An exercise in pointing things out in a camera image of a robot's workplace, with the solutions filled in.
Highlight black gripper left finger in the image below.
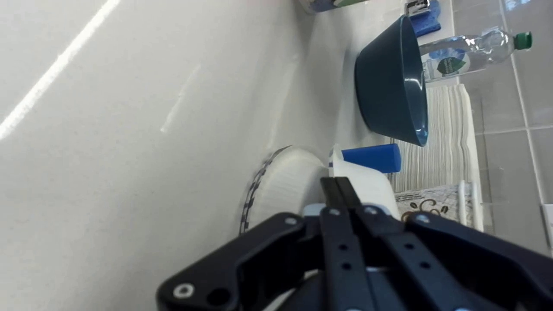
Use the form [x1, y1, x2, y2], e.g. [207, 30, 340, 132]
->
[155, 177, 376, 311]

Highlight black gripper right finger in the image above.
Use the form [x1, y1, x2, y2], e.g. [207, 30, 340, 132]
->
[338, 179, 553, 311]

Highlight small white container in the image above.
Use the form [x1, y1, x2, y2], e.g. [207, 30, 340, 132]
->
[395, 194, 464, 225]

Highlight small blue cup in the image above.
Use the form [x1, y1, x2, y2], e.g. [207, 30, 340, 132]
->
[340, 142, 404, 175]

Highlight dark blue bowl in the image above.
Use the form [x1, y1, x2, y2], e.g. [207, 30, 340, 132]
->
[352, 15, 432, 149]

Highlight clear bottle green cap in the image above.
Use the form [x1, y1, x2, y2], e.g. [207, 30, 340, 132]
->
[418, 27, 535, 82]

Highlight small blue container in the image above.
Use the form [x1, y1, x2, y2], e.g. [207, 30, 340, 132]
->
[404, 0, 444, 41]

